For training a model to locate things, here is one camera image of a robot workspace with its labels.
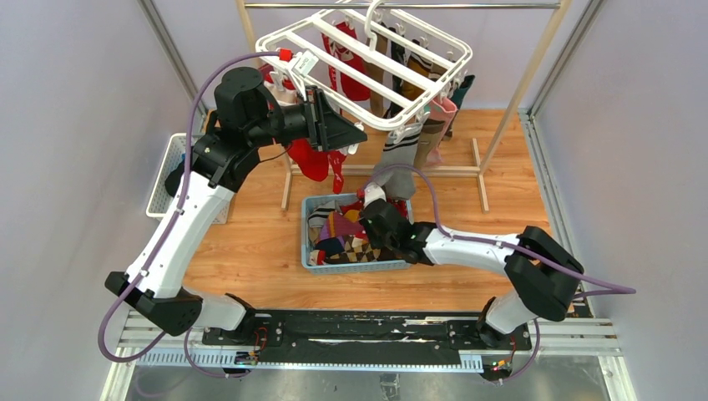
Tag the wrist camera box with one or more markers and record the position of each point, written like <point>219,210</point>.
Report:
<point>373,192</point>
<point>302,64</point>

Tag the brown yellow argyle sock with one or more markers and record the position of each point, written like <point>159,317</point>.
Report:
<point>364,253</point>

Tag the brown white striped hanging sock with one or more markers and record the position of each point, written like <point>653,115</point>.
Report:
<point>424,66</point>

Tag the blue plastic laundry basket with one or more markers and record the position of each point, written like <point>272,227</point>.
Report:
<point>314,211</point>

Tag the maroon yellow purple long sock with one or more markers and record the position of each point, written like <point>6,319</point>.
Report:
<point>342,225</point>

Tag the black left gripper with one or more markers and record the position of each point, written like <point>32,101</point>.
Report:
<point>326,129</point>

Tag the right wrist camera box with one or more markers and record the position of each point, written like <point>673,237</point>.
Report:
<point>373,192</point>

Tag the red santa snowflake sock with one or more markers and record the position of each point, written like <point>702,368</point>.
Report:
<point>336,161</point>

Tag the white plastic sock hanger frame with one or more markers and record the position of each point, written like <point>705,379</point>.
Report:
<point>279,48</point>

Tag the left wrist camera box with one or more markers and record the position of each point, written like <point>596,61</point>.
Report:
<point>302,64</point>

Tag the white perforated side basket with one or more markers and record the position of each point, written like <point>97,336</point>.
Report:
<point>167,184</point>

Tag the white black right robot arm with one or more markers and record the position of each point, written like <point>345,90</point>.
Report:
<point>544,276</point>

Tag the black blue hanging sock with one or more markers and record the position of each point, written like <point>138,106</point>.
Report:
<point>397,54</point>

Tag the pink green hanging sock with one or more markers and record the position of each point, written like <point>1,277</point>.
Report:
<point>442,114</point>

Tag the maroon purple striped hanging sock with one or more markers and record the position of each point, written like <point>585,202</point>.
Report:
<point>280,87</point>

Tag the wooden drying rack stand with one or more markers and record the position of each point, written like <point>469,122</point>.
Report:
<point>461,154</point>

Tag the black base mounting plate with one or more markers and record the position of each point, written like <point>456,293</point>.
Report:
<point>365,337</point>

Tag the red beige christmas sock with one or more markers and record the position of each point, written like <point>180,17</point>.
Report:
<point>313,164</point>

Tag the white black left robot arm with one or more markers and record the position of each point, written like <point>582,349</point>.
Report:
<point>247,118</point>

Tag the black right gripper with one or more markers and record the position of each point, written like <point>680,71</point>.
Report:
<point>369,232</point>

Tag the grey black-striped hanging sock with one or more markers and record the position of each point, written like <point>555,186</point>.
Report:
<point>397,182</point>

